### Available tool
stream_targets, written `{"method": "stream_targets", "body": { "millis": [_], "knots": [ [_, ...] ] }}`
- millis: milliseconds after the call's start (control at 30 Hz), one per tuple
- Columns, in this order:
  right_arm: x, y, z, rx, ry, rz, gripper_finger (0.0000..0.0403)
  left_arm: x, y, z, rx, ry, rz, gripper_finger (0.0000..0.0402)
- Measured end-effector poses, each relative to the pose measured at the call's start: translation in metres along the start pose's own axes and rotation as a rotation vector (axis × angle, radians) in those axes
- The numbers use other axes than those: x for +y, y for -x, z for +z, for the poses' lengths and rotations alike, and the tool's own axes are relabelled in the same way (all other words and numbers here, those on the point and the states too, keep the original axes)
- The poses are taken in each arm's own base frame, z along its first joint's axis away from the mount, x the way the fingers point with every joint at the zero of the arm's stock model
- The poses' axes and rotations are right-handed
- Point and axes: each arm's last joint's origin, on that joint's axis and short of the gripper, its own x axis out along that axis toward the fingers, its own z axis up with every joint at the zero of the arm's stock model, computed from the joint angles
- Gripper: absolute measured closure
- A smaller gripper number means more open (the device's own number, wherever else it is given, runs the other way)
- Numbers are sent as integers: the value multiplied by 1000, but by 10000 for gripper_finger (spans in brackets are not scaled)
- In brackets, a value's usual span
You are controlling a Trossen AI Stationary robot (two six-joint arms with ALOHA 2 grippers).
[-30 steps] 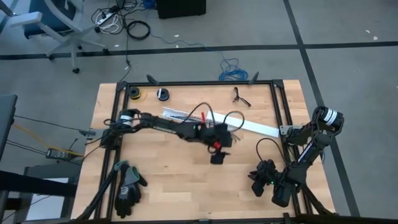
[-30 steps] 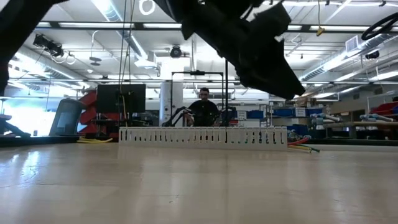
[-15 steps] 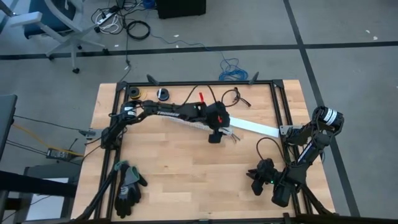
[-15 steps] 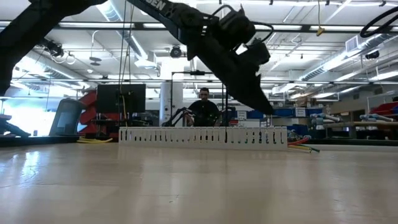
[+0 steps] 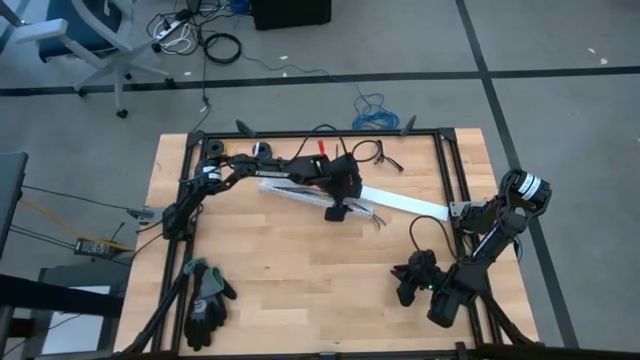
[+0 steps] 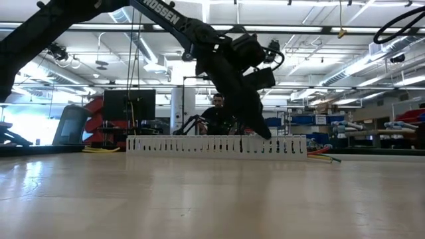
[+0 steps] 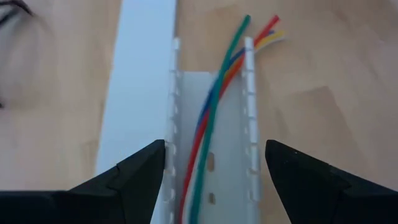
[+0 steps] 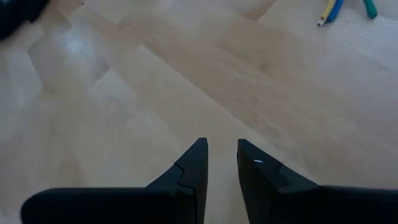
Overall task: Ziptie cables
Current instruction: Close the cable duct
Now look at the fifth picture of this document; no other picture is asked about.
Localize white power strip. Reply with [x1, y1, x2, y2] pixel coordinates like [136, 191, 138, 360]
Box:
[152, 18, 190, 44]

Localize black box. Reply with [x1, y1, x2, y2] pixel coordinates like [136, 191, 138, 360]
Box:
[249, 0, 333, 31]

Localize white blue office chair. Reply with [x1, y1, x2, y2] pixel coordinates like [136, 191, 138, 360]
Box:
[13, 0, 177, 120]

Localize black eyeglasses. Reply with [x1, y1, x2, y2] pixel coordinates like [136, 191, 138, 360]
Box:
[373, 139, 405, 174]

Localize black power adapter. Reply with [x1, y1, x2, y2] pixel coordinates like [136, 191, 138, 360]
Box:
[73, 237, 121, 259]

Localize white black tape roll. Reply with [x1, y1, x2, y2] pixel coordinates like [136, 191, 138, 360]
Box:
[251, 141, 274, 162]

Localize black coiled cable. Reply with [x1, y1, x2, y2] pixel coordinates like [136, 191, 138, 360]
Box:
[203, 32, 244, 65]

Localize blue coiled cable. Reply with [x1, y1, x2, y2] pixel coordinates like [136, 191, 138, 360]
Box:
[351, 79, 401, 132]

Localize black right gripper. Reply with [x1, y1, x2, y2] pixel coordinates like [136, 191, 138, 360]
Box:
[391, 249, 449, 307]

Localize grey metal cart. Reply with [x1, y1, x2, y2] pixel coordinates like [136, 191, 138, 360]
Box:
[22, 258, 135, 360]

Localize dark grey desk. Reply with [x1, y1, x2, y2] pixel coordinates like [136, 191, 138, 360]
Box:
[0, 151, 30, 261]

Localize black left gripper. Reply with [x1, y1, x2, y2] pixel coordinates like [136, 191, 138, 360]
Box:
[324, 153, 364, 224]

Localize white duct cover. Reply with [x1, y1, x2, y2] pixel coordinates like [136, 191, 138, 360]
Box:
[359, 184, 450, 222]

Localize yellow floor cable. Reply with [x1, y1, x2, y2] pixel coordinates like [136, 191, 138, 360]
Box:
[19, 198, 136, 252]

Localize white slotted cable duct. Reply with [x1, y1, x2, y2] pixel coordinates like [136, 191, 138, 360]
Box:
[258, 178, 377, 219]

